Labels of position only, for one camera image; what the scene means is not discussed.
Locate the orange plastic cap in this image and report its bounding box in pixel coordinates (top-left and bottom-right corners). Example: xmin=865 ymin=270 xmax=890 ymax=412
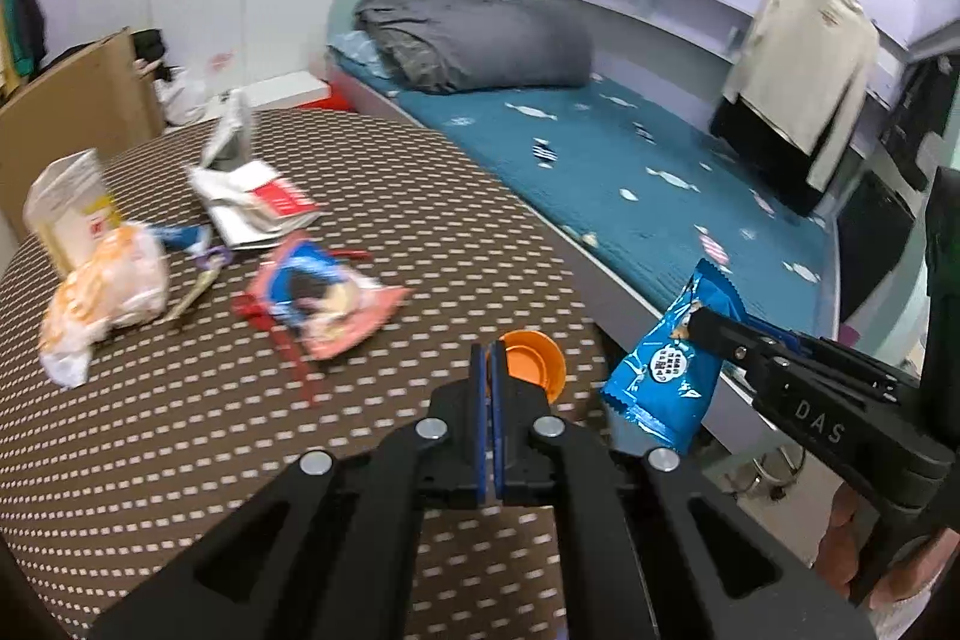
xmin=487 ymin=330 xmax=565 ymax=402

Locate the red box with white lid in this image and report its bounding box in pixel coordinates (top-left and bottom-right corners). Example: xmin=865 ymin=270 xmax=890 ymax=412
xmin=238 ymin=70 xmax=353 ymax=112

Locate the cream hanging sweater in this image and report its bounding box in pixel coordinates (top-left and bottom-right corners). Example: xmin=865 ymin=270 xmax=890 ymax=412
xmin=720 ymin=0 xmax=882 ymax=195

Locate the orange white plastic bag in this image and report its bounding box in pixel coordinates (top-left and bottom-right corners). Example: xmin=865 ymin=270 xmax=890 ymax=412
xmin=37 ymin=220 xmax=170 ymax=390

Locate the silver foil wrapper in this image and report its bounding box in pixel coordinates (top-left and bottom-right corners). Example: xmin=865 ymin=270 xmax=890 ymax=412
xmin=202 ymin=89 xmax=256 ymax=172

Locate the person's right hand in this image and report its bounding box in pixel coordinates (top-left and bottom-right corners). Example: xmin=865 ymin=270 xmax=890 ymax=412
xmin=814 ymin=482 xmax=953 ymax=612

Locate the black hanging garment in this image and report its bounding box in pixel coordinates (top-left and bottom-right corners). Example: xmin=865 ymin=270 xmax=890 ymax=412
xmin=709 ymin=92 xmax=826 ymax=217

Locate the dark hanging jacket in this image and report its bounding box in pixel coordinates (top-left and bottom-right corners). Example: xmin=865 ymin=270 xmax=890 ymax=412
xmin=15 ymin=0 xmax=50 ymax=79

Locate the small blue wrapper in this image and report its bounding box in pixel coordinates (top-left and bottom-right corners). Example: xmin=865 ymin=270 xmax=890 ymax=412
xmin=146 ymin=222 xmax=211 ymax=251

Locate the green hanging jacket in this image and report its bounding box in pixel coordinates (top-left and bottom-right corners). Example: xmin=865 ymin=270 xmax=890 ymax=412
xmin=0 ymin=0 xmax=20 ymax=65

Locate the brown cardboard box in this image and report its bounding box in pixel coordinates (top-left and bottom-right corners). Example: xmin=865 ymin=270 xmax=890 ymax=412
xmin=0 ymin=29 xmax=166 ymax=244

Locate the red and blue snack wrapper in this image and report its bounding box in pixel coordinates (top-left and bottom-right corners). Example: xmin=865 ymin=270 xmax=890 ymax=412
xmin=229 ymin=248 xmax=372 ymax=405

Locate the grey folded quilt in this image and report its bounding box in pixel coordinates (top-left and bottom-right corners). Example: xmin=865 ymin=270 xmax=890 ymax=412
xmin=354 ymin=0 xmax=593 ymax=95

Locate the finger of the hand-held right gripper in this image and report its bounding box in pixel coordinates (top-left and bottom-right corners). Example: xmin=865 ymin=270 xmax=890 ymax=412
xmin=756 ymin=326 xmax=922 ymax=402
xmin=688 ymin=306 xmax=775 ymax=380

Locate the blue striped pillow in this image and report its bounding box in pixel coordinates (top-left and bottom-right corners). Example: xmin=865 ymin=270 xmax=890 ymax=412
xmin=330 ymin=31 xmax=391 ymax=80

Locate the small black bag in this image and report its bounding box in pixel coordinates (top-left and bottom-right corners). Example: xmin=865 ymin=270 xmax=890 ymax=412
xmin=131 ymin=29 xmax=170 ymax=80

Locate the large black bag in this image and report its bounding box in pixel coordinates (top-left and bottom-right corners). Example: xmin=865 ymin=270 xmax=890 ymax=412
xmin=836 ymin=167 xmax=917 ymax=326

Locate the gold wrapper with purple loop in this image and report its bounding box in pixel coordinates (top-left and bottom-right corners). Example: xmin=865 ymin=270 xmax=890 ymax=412
xmin=161 ymin=244 xmax=230 ymax=326

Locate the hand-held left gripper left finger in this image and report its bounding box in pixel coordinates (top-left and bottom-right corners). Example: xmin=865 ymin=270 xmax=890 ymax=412
xmin=90 ymin=342 xmax=490 ymax=640

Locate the blue fish print bedsheet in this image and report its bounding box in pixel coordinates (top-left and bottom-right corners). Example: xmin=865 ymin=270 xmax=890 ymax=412
xmin=330 ymin=29 xmax=841 ymax=341

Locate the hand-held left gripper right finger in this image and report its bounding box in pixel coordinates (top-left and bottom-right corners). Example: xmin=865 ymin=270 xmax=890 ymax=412
xmin=489 ymin=340 xmax=878 ymax=640

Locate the blue snack packet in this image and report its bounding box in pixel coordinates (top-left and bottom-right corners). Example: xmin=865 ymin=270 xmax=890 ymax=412
xmin=602 ymin=257 xmax=749 ymax=453

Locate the white red paper leaflet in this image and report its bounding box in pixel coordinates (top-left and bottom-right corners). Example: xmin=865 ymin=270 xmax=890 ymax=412
xmin=186 ymin=160 xmax=320 ymax=251

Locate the white and yellow carton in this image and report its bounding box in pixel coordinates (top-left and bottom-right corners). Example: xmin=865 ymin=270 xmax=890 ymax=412
xmin=22 ymin=149 xmax=122 ymax=274

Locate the brown polka dot tablecloth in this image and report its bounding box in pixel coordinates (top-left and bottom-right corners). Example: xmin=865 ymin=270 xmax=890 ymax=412
xmin=0 ymin=107 xmax=623 ymax=640

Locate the dark hanging coat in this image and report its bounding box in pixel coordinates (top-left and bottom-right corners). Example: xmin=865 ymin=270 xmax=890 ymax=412
xmin=877 ymin=55 xmax=960 ymax=191

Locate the pink snack packet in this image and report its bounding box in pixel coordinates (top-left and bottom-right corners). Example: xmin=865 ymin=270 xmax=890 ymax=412
xmin=247 ymin=235 xmax=410 ymax=360

